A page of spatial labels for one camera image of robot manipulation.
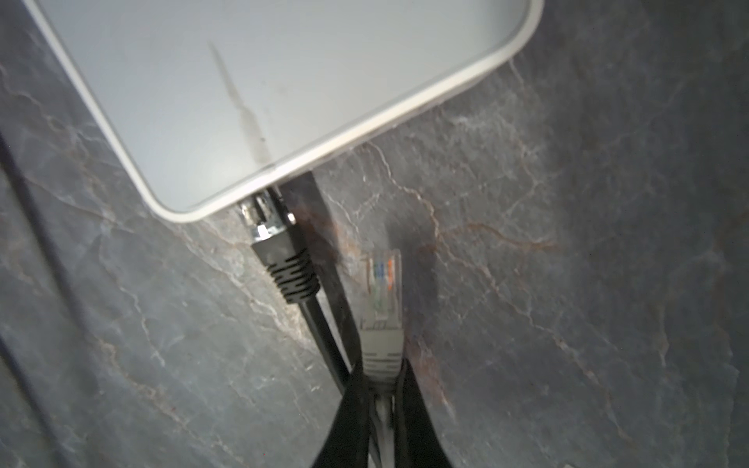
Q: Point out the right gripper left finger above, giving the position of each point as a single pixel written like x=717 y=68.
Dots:
x=348 y=441

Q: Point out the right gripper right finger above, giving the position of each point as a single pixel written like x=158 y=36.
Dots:
x=415 y=441

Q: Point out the white network switch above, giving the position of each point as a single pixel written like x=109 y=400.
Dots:
x=206 y=102

